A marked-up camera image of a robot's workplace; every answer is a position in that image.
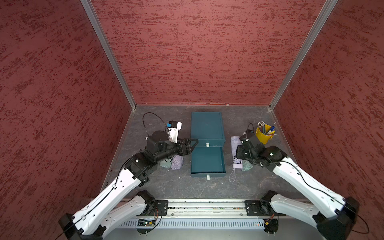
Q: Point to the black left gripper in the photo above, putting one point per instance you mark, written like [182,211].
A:
[187,151]

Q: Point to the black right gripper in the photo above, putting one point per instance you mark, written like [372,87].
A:
[239,154]

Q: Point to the teal drawer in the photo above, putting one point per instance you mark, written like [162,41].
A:
[208,162]

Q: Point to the purple umbrella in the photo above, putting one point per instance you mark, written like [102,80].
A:
[177,162]
[237,164]

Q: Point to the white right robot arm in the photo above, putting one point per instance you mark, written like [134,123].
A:
[330,213]

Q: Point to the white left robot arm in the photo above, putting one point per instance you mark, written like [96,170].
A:
[133,173]

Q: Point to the green folded umbrella right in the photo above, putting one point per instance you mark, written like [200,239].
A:
[246,166]

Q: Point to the green folded umbrella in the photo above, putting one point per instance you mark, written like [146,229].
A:
[166,163]
[246,166]

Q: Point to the teal drawer cabinet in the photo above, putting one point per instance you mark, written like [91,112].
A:
[208,129]

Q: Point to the green folded umbrella left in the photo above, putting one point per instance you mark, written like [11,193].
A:
[166,163]

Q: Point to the pens in cup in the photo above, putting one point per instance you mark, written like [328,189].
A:
[266,129]

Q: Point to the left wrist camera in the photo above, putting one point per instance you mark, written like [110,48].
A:
[173,128]

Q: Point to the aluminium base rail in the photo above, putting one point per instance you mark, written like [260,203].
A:
[207,208]

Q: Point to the aluminium right corner post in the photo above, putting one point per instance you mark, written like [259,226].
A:
[317,26]

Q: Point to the aluminium corner post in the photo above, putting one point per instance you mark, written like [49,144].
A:
[95,22]
[317,26]

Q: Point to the aluminium left corner post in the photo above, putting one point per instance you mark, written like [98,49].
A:
[95,22]

